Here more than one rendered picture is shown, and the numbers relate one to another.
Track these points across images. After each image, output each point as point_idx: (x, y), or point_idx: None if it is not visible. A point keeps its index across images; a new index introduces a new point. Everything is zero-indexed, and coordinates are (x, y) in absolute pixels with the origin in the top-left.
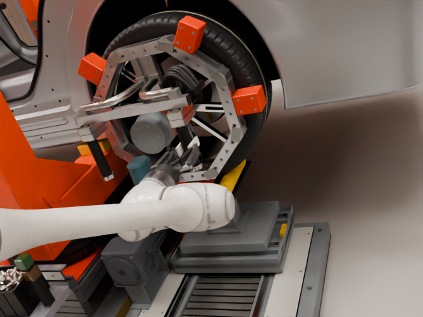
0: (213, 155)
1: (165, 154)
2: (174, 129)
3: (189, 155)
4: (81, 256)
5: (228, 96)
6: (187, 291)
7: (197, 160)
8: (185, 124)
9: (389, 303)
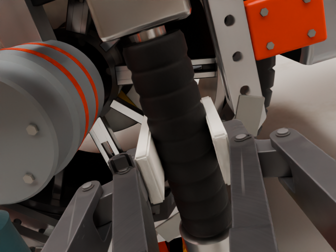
0: (165, 181)
1: (78, 204)
2: (84, 113)
3: (264, 183)
4: None
5: (235, 2)
6: None
7: (229, 203)
8: (189, 6)
9: None
